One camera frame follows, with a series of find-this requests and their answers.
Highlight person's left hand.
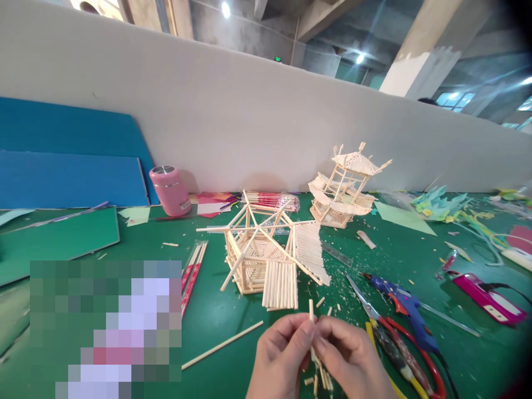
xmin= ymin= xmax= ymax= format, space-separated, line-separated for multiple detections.
xmin=245 ymin=314 xmax=318 ymax=399

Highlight person's right hand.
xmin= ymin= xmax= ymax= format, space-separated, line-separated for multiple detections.
xmin=312 ymin=315 xmax=401 ymax=399

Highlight short wooden stick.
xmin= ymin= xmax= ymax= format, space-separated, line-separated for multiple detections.
xmin=308 ymin=299 xmax=316 ymax=363

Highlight pile of short wooden sticks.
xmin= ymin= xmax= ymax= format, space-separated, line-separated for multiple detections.
xmin=302 ymin=356 xmax=335 ymax=392

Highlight long wooden stick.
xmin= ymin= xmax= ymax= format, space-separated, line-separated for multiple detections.
xmin=181 ymin=320 xmax=265 ymax=371

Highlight blue glue gun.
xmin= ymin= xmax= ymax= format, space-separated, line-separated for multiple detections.
xmin=360 ymin=272 xmax=439 ymax=354

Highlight unfinished hexagonal stick model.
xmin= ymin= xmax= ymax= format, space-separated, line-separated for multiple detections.
xmin=196 ymin=190 xmax=333 ymax=313

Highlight clear glue stick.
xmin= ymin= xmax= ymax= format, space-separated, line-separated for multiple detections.
xmin=418 ymin=302 xmax=482 ymax=338

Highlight clear plastic ruler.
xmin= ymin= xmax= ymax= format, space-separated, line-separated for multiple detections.
xmin=319 ymin=242 xmax=355 ymax=269

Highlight chopsticks in red sleeve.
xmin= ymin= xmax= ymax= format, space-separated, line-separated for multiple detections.
xmin=180 ymin=241 xmax=208 ymax=319

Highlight red pen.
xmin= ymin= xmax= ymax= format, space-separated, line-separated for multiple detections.
xmin=436 ymin=249 xmax=459 ymax=280

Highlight pack of red-wrapped chopsticks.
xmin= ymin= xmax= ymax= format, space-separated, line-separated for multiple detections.
xmin=242 ymin=190 xmax=301 ymax=213

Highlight light green paper sheet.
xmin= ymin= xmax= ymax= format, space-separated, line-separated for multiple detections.
xmin=374 ymin=201 xmax=438 ymax=238

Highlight pile of coloured paper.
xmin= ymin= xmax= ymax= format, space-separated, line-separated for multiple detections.
xmin=195 ymin=191 xmax=243 ymax=217

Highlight wooden stick pavilion model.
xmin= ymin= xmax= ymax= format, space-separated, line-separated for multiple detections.
xmin=308 ymin=141 xmax=394 ymax=230

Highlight green paper leaves craft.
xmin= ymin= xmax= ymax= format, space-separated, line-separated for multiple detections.
xmin=411 ymin=184 xmax=475 ymax=226

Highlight pink thermos bottle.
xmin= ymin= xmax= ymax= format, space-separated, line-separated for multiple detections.
xmin=149 ymin=165 xmax=192 ymax=217

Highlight white power strip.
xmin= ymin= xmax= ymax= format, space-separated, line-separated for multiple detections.
xmin=498 ymin=247 xmax=532 ymax=274

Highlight small pale green paper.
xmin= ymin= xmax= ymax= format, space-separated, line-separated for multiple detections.
xmin=117 ymin=206 xmax=152 ymax=228

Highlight purple straw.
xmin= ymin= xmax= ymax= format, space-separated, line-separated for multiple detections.
xmin=53 ymin=201 xmax=110 ymax=222

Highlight green cutting mat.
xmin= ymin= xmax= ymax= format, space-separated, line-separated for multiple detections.
xmin=0 ymin=206 xmax=121 ymax=288

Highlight small blue foam board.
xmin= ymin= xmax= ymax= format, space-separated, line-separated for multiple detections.
xmin=0 ymin=150 xmax=151 ymax=210

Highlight large blue foam board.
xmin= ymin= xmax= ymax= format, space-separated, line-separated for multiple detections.
xmin=0 ymin=96 xmax=161 ymax=206

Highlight concrete pillar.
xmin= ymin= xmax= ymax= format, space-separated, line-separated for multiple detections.
xmin=378 ymin=0 xmax=483 ymax=100

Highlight yellow-handled cutter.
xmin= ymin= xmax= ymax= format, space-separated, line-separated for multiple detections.
xmin=365 ymin=320 xmax=410 ymax=399

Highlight red-handled scissors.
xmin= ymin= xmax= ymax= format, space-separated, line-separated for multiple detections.
xmin=344 ymin=272 xmax=448 ymax=399

